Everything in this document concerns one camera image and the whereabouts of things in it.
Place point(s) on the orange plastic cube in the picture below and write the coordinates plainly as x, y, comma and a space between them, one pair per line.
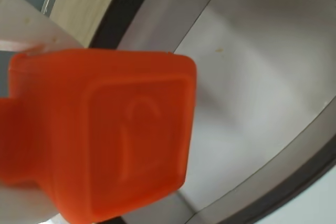
105, 129

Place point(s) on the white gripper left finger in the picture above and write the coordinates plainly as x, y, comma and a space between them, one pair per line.
21, 203

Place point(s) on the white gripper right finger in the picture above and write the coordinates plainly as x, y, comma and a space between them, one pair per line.
29, 27

